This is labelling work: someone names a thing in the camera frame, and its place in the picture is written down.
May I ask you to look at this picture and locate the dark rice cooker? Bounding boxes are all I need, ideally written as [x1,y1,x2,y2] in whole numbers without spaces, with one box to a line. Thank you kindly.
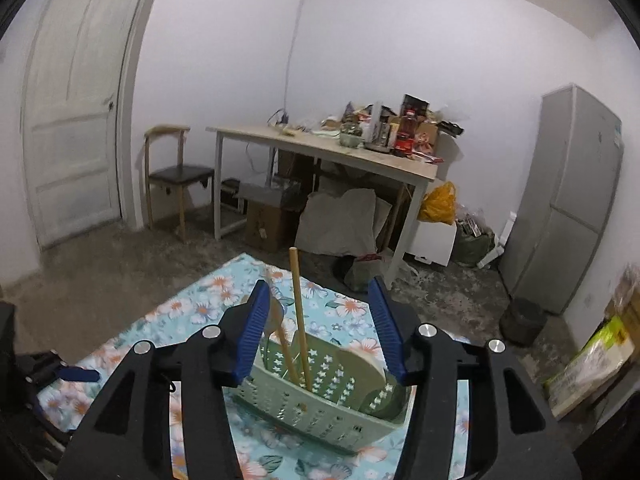
[499,297,548,346]

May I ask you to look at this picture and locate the white plastic panel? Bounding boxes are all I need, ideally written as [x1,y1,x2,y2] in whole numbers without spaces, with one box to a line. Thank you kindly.
[477,212,516,268]

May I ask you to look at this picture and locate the grey refrigerator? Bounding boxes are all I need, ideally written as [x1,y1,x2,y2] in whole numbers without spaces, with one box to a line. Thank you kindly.
[497,85,625,316]

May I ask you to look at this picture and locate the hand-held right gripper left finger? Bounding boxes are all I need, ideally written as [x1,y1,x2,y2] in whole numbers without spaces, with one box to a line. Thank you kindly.
[55,279,271,480]

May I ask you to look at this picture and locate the single bamboo chopstick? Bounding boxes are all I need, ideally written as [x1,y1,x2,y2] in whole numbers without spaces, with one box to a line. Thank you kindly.
[289,247,313,393]

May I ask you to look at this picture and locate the long white-legged table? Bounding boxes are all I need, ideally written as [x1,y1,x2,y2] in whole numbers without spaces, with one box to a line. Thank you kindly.
[206,125,438,291]

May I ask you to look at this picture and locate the dark green floor sack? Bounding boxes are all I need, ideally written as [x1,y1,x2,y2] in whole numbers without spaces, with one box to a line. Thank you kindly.
[347,254,386,292]

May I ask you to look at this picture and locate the yellow and white rice bag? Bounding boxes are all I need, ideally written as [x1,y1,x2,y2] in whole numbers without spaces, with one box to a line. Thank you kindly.
[542,315,636,418]

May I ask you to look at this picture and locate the floral blue blanket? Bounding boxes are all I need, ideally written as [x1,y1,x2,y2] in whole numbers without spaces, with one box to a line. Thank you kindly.
[37,252,471,480]

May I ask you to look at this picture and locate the green bag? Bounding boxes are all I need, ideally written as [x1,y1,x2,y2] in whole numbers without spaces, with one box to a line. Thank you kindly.
[452,215,496,268]

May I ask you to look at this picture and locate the yellow plastic bag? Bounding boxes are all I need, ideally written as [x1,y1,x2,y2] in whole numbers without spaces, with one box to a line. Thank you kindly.
[417,181,458,223]

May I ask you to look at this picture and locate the green perforated utensil holder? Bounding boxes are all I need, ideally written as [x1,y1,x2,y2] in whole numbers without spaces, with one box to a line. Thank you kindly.
[222,334,415,456]

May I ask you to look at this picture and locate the black wall cable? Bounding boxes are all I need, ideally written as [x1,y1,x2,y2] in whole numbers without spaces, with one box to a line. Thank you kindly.
[282,0,308,121]

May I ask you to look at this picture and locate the white box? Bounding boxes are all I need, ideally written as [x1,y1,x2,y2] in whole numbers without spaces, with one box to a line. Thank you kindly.
[407,220,457,266]

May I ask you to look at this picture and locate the white panel door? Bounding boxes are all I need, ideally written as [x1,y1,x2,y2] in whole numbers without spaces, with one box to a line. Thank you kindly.
[22,0,151,251]

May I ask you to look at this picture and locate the brown cardboard box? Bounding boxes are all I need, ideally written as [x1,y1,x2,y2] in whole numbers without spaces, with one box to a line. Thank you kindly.
[244,200,296,253]

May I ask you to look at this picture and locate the clutter of table goods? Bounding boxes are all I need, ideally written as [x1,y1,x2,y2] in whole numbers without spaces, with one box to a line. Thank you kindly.
[267,94,466,163]

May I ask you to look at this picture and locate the wooden chair with dark seat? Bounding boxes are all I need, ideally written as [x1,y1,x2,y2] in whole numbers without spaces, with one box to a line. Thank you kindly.
[144,125,216,241]

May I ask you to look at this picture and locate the dark low rack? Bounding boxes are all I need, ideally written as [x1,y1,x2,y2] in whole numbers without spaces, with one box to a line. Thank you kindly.
[220,177,247,216]

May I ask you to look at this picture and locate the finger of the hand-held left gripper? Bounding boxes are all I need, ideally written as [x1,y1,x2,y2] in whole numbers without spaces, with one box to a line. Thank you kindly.
[57,367,101,383]

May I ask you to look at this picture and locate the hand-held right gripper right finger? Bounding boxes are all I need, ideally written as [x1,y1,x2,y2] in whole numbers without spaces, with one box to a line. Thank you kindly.
[367,276,583,480]

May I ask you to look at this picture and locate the white sack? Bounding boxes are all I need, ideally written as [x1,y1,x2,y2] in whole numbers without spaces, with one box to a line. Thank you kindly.
[295,187,393,256]

